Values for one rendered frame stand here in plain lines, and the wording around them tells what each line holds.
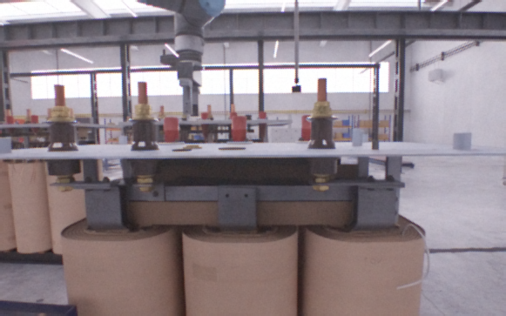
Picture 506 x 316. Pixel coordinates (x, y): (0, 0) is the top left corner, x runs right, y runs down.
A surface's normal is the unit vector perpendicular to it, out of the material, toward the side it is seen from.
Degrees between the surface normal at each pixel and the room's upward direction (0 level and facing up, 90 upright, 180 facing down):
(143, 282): 90
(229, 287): 90
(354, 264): 90
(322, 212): 90
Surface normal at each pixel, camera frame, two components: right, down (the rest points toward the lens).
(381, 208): -0.03, 0.09
